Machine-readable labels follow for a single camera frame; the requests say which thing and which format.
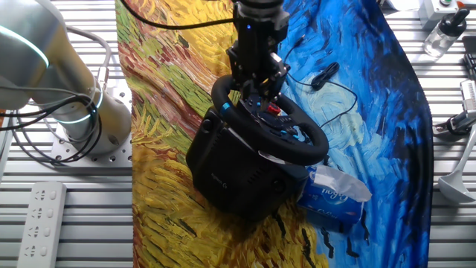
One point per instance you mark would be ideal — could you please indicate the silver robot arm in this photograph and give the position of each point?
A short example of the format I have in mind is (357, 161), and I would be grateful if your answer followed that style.
(22, 56)

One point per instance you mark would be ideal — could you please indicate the white power strip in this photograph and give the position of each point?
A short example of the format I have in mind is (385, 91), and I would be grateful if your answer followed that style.
(41, 223)

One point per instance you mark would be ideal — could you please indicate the blue tissue pack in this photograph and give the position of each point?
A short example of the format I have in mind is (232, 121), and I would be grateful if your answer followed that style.
(331, 204)

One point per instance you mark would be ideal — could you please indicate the painted wheatfield cloth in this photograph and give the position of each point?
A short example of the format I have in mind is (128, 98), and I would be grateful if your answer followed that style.
(372, 167)

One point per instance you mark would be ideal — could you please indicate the black steering wheel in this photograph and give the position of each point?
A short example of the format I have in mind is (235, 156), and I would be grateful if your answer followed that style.
(316, 149)

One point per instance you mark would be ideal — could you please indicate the clear spray bottle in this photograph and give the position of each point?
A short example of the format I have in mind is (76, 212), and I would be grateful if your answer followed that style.
(440, 39)

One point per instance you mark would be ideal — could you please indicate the white button box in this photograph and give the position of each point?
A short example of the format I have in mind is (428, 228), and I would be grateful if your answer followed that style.
(433, 13)

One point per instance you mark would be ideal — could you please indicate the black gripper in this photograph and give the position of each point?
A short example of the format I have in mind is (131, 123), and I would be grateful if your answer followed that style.
(256, 48)

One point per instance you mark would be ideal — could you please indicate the black keyboard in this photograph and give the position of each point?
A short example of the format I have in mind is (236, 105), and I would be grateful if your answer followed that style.
(471, 67)

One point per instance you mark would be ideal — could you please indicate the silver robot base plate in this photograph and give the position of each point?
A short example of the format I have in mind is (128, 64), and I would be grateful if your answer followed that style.
(111, 160)

